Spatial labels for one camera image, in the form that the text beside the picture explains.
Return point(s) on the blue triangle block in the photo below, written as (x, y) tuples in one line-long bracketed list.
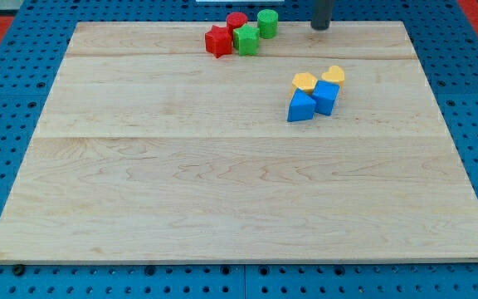
[(302, 107)]

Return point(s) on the light wooden board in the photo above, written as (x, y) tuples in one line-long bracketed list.
[(149, 150)]

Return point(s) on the yellow hexagon block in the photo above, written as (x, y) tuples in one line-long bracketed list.
[(304, 81)]

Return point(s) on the blue cube block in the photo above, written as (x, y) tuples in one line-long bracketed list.
[(325, 95)]

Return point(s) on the green star block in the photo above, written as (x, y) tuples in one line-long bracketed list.
[(246, 40)]

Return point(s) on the red star block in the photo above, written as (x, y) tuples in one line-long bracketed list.
[(218, 41)]

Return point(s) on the yellow heart block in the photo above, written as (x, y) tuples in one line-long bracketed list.
[(335, 74)]

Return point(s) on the red cylinder block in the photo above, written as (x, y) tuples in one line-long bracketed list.
[(235, 20)]

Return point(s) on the green cylinder block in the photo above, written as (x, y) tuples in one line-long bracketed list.
[(267, 22)]

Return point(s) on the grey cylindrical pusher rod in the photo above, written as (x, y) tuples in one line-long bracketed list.
[(321, 14)]

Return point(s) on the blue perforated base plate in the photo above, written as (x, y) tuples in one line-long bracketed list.
[(36, 34)]

